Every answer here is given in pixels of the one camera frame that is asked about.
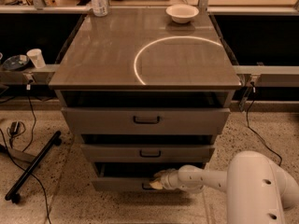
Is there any dark blue plate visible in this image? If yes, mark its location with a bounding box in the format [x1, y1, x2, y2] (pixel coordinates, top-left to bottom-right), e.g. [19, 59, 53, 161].
[3, 55, 29, 71]

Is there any white bowl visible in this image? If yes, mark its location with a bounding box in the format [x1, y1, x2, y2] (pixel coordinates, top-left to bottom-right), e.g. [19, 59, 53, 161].
[166, 4, 199, 24]

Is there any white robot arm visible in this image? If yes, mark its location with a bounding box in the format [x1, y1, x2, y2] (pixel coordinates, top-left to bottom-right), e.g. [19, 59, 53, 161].
[149, 151, 299, 224]

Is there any black adapter left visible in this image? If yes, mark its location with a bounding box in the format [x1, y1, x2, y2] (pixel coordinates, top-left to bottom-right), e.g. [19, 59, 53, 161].
[9, 121, 20, 136]

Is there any black cable right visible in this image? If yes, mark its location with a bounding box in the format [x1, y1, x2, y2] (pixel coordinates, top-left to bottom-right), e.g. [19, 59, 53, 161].
[245, 81, 284, 167]

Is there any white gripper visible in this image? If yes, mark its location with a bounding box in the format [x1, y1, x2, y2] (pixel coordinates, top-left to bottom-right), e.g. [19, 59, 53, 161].
[149, 169, 180, 190]

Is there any black bar with wheels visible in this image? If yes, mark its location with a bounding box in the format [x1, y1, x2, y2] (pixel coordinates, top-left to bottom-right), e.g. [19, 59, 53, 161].
[5, 131, 62, 203]

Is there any grey drawer cabinet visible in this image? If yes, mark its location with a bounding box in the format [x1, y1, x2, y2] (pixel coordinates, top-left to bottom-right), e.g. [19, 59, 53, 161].
[49, 6, 243, 173]

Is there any black cable left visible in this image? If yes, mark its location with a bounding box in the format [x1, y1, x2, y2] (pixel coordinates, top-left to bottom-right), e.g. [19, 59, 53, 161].
[0, 83, 52, 224]

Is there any grey middle drawer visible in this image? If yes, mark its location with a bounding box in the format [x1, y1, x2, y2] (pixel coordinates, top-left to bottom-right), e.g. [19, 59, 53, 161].
[81, 145, 214, 163]

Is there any grey drawer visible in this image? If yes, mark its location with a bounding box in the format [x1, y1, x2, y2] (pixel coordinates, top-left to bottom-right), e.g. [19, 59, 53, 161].
[62, 107, 230, 135]
[81, 145, 214, 163]
[91, 161, 205, 192]

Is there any grey top drawer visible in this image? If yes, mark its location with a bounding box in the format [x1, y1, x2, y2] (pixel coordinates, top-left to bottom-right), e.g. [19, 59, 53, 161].
[62, 107, 230, 135]

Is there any grey bottom drawer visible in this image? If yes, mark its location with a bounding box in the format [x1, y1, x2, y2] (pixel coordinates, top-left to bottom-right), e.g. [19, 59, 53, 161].
[91, 161, 205, 192]

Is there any white paper cup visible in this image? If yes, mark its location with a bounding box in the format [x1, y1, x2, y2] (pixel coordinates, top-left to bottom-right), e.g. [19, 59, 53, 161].
[26, 49, 46, 68]

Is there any black cable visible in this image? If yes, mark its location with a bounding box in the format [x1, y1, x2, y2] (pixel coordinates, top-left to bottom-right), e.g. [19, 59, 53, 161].
[0, 83, 52, 224]
[245, 81, 284, 167]

